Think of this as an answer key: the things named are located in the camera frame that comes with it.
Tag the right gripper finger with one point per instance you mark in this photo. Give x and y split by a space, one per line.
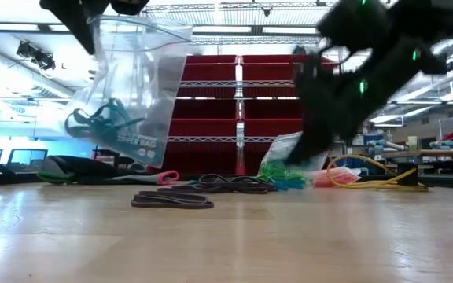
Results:
309 151

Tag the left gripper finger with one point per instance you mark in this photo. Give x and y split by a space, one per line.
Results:
77 19
130 6

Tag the clear zip bag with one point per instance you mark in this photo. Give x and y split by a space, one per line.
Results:
140 78
336 177
281 149

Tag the orange rubber bands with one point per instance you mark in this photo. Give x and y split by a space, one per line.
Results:
334 177

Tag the green rubber bands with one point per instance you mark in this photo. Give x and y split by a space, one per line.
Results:
277 171

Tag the blue rubber bands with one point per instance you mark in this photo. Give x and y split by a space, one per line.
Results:
104 122
289 184

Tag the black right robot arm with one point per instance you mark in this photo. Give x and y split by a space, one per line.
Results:
387 23

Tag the dark rubber bands pile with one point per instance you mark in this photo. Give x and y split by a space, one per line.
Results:
226 184

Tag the loose dark rubber bands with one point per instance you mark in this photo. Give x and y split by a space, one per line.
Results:
171 200

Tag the blue storage bin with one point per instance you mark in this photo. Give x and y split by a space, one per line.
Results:
352 163

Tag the blue bin with white label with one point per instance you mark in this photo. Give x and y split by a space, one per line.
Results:
366 139

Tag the pale blue cylindrical part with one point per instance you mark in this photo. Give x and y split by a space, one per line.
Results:
387 146
452 145

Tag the white cup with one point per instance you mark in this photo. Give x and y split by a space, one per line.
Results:
412 142

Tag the pink loop-shaped object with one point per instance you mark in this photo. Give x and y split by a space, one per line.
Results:
168 177

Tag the computer monitor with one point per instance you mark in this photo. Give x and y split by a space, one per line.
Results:
28 159

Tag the black bundle with green edge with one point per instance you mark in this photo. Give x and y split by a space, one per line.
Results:
73 169

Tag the black ceiling camera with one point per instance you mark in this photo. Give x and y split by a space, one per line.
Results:
451 67

